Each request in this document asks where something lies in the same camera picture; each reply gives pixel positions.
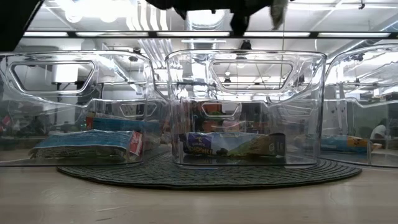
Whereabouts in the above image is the dark blue wrapper granola bar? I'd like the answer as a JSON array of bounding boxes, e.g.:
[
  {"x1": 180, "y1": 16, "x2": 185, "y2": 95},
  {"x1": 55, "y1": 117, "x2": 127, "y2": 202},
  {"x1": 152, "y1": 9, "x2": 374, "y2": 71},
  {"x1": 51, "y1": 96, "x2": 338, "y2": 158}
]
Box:
[{"x1": 178, "y1": 131, "x2": 287, "y2": 158}]

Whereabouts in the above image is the light blue wrapper granola bar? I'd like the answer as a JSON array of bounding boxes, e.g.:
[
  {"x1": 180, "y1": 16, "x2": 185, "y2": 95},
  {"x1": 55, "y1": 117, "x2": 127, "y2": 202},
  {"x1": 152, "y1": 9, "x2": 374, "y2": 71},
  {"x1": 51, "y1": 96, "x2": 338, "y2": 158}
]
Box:
[{"x1": 294, "y1": 133, "x2": 382, "y2": 154}]

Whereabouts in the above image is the clear plastic bin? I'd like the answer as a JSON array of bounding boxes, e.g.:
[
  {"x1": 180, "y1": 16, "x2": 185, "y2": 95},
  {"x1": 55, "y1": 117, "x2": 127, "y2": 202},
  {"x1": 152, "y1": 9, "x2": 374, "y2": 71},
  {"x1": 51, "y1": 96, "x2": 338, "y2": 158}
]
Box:
[
  {"x1": 0, "y1": 50, "x2": 170, "y2": 167},
  {"x1": 164, "y1": 49, "x2": 327, "y2": 167},
  {"x1": 320, "y1": 43, "x2": 398, "y2": 169}
]

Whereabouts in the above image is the round grey woven placemat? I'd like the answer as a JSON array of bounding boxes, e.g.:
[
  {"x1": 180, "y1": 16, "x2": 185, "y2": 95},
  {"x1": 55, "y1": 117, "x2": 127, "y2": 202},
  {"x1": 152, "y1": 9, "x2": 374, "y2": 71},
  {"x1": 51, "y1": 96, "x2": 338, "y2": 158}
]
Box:
[{"x1": 57, "y1": 152, "x2": 363, "y2": 190}]

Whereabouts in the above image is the person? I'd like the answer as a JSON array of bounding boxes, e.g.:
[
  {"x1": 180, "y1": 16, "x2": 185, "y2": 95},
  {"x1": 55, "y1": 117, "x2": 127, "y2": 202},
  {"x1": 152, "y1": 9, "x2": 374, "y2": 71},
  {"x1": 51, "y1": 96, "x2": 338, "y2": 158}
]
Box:
[{"x1": 369, "y1": 118, "x2": 388, "y2": 141}]

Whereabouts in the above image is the silver ventilation duct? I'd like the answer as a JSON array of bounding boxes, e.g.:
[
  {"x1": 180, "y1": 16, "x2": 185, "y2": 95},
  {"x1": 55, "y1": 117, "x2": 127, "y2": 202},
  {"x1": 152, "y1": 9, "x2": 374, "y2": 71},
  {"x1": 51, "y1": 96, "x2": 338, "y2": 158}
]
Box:
[{"x1": 183, "y1": 9, "x2": 228, "y2": 30}]

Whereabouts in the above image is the black aluminium frame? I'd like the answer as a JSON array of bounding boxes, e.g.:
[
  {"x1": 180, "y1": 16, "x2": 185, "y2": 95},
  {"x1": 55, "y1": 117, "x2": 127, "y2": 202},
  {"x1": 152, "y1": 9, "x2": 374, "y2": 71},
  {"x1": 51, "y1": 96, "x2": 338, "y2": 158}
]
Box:
[{"x1": 0, "y1": 30, "x2": 398, "y2": 40}]

